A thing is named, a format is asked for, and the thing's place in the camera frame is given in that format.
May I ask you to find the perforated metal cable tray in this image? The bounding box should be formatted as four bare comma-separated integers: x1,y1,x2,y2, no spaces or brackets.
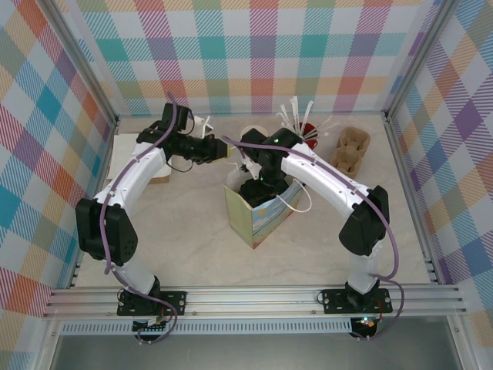
59,322,354,337

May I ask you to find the small electronics board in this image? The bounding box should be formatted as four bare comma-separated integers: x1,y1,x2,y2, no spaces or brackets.
132,317,171,334
351,315,379,332

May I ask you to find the white paper sheet stack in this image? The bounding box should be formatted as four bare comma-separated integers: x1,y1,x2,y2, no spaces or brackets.
109,133,171,181

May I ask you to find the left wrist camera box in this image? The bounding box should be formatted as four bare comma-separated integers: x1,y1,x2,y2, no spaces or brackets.
192,114,214,137

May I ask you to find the printed paper gift bag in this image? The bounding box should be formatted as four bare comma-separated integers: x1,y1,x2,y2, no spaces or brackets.
223,169,313,251

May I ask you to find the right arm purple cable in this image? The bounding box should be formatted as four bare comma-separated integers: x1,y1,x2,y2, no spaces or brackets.
220,134,406,342

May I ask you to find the aluminium frame post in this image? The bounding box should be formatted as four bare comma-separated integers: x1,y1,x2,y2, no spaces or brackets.
45,0,121,128
383,0,456,124

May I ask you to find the brown pulp carrier stack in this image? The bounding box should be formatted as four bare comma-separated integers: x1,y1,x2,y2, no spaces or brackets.
330,126,372,180

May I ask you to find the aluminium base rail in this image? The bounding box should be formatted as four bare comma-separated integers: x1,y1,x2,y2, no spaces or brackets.
42,284,469,319

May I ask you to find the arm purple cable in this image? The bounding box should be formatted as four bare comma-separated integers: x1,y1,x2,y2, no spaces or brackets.
220,134,406,342
100,91,182,346

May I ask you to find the green paper cup stack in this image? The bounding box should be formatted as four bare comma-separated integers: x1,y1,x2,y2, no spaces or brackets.
240,124,270,142

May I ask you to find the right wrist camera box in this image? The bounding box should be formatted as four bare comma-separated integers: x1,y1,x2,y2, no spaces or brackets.
236,151,263,176

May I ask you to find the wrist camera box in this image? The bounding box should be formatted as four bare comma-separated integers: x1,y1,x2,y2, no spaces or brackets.
192,114,214,137
236,151,263,176

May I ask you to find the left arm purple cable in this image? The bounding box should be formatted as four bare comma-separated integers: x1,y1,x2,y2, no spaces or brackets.
100,91,182,346

